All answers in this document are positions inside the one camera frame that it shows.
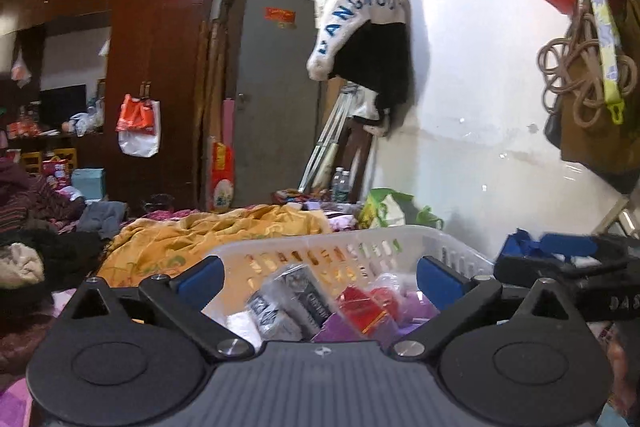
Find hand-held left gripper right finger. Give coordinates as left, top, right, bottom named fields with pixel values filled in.
left=391, top=255, right=577, bottom=361

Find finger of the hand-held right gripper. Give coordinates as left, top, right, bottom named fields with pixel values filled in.
left=494, top=252, right=628, bottom=284
left=541, top=232, right=640, bottom=259

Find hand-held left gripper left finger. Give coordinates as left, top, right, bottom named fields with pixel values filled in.
left=64, top=255, right=254, bottom=361

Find purple packet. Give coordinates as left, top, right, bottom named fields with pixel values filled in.
left=395, top=291, right=442, bottom=334

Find black white labelled packet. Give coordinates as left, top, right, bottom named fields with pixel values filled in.
left=247, top=262, right=342, bottom=342

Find plain purple box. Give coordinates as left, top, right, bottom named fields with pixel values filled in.
left=310, top=311, right=367, bottom=344

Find white plastic basket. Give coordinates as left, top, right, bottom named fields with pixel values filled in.
left=200, top=224, right=497, bottom=349

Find blue tote bag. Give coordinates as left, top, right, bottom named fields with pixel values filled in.
left=499, top=229, right=547, bottom=261

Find yellow blanket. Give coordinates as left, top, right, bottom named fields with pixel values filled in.
left=96, top=203, right=334, bottom=289

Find green bag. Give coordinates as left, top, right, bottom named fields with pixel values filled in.
left=359, top=187, right=444, bottom=231

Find black handbag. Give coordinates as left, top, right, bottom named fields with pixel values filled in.
left=142, top=193, right=174, bottom=214

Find red gold sack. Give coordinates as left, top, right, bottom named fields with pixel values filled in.
left=209, top=141, right=237, bottom=214

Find brown hanging bag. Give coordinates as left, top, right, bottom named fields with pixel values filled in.
left=544, top=0, right=640, bottom=178

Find grey blue clothing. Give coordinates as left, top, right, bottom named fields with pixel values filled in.
left=77, top=200, right=129, bottom=241

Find plastic water bottles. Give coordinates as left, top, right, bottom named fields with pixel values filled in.
left=329, top=166, right=352, bottom=204

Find dark clothing pile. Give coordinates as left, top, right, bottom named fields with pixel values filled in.
left=0, top=227, right=108, bottom=343

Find teal box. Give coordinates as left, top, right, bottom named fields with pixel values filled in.
left=71, top=168, right=108, bottom=201

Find pink board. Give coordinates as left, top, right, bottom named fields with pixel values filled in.
left=222, top=98, right=237, bottom=148

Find orange white plastic bag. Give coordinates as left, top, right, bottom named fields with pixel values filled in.
left=116, top=94, right=162, bottom=158

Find wooden poles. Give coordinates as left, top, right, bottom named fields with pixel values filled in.
left=196, top=18, right=232, bottom=208

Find beige cloth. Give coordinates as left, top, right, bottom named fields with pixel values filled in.
left=0, top=241, right=47, bottom=291

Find metal crutches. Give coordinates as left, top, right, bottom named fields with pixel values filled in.
left=298, top=82, right=362, bottom=194

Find purple striped clothing pile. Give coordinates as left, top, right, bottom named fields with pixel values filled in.
left=0, top=156, right=87, bottom=235

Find grey door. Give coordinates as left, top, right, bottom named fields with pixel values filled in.
left=234, top=0, right=327, bottom=208

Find yellow chairs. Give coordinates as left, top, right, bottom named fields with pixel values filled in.
left=19, top=148, right=79, bottom=174

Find brown wooden wardrobe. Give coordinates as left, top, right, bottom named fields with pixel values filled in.
left=0, top=0, right=222, bottom=214

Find black garment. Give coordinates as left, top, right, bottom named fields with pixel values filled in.
left=329, top=21, right=417, bottom=138

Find black television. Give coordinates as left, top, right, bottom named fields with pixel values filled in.
left=39, top=84, right=88, bottom=128

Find pink hanging plastic bag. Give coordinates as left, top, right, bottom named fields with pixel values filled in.
left=10, top=54, right=32, bottom=89

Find red door sign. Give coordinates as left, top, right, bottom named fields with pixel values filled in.
left=264, top=6, right=298, bottom=30

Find white hooded garment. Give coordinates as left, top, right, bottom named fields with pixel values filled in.
left=305, top=0, right=407, bottom=82

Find coiled rope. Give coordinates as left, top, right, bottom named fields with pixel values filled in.
left=536, top=6, right=640, bottom=128

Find yellow green strap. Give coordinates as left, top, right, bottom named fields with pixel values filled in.
left=556, top=0, right=629, bottom=126

